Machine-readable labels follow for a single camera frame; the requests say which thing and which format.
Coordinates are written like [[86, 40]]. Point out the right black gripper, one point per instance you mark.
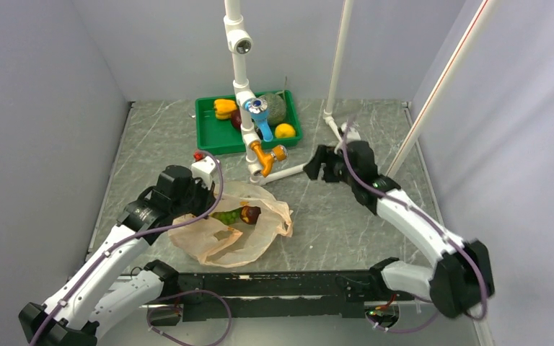
[[321, 156]]

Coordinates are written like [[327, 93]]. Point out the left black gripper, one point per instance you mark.
[[208, 197]]

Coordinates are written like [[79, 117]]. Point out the green fake grape bunch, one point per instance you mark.
[[228, 217]]

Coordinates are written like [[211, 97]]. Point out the translucent orange plastic bag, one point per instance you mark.
[[212, 243]]

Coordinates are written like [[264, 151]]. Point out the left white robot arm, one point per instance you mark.
[[85, 308]]

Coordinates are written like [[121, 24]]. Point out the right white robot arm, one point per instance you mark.
[[459, 276]]

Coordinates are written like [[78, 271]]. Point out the yellow fake lemon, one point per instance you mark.
[[284, 130]]

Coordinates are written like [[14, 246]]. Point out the green fake melon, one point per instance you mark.
[[277, 110]]

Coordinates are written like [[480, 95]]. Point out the yellow fake bell pepper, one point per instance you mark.
[[223, 108]]

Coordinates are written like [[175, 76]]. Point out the dark red fruit in tray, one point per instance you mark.
[[235, 120]]

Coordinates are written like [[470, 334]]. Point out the white pole with red stripe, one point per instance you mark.
[[468, 23]]

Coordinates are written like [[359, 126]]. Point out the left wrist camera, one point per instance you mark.
[[204, 168]]

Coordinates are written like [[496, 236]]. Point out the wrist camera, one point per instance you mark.
[[204, 168], [349, 134]]

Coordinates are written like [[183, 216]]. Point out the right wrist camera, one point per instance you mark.
[[349, 134]]

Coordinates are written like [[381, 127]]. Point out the blue tap handle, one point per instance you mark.
[[259, 112]]

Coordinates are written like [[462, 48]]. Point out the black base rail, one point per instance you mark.
[[344, 293]]

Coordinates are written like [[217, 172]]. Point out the white PVC pipe frame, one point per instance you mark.
[[240, 44]]

